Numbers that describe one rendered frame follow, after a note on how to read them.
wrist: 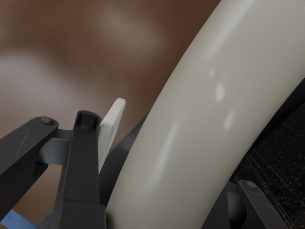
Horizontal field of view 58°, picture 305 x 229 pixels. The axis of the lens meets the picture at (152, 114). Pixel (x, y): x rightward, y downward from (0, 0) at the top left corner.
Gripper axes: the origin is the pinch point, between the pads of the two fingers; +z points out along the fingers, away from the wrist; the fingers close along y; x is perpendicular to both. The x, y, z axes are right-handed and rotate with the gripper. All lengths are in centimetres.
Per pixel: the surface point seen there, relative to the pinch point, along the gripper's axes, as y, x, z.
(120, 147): -2, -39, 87
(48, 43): -41, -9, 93
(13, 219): -37, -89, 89
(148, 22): -6, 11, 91
